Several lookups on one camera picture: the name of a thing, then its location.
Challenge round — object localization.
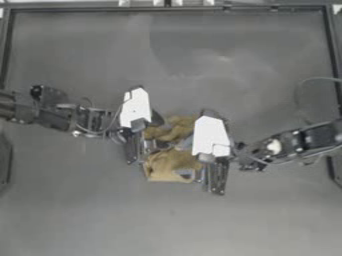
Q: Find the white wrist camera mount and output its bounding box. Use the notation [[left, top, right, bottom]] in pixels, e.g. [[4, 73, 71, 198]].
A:
[[191, 109, 232, 164], [119, 86, 154, 130]]

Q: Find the tan camouflage t-shirt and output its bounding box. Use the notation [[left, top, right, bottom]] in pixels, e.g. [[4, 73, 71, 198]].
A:
[[140, 113, 206, 184]]

